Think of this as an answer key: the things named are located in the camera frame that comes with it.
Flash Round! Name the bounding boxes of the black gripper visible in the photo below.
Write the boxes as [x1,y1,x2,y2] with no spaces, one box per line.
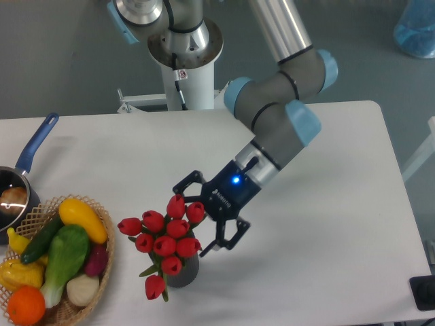
[173,159,262,257]

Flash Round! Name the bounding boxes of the red tulip bouquet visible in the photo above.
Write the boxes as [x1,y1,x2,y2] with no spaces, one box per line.
[118,194,206,301]

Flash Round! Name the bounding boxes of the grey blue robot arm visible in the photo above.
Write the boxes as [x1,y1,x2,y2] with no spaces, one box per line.
[107,1,338,249]

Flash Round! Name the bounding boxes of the dark grey ribbed vase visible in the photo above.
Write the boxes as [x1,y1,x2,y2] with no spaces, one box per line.
[149,230,201,289]

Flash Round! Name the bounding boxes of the purple red radish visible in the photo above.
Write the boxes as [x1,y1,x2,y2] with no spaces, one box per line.
[84,244,108,276]

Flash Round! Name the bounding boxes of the yellow squash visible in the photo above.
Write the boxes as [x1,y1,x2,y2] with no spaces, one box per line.
[58,198,108,245]

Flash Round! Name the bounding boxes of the green bok choy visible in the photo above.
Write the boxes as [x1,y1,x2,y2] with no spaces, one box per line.
[40,225,90,309]

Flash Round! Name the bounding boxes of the white garlic bulb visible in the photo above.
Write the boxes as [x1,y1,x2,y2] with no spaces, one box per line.
[67,274,99,307]

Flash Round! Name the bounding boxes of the green cucumber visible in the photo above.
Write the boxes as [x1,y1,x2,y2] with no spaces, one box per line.
[20,215,64,264]

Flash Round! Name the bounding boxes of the woven wicker basket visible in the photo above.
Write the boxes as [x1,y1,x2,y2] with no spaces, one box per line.
[15,194,116,325]

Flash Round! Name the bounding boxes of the yellow banana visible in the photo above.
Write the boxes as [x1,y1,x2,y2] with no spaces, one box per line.
[7,228,31,255]

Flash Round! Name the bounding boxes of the brown bread roll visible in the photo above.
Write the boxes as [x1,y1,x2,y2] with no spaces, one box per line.
[1,187,27,217]

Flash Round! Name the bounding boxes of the yellow bell pepper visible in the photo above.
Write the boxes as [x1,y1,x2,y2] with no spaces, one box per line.
[1,259,44,292]

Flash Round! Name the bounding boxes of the orange fruit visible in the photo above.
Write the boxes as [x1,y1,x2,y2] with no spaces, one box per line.
[7,286,46,325]

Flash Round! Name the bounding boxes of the black device at table edge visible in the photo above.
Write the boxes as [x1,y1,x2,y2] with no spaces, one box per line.
[409,275,434,311]

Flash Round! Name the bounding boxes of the blue transparent container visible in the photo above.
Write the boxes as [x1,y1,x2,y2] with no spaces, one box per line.
[393,0,434,59]

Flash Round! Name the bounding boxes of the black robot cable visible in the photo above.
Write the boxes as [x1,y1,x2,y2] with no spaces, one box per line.
[171,53,188,111]

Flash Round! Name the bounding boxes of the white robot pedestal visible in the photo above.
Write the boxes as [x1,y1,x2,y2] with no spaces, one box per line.
[117,20,241,114]

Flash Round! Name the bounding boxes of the blue handled saucepan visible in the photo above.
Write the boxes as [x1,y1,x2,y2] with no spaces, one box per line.
[1,113,59,245]

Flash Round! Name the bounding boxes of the white frame at right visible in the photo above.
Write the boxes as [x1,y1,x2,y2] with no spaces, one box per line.
[402,116,434,183]

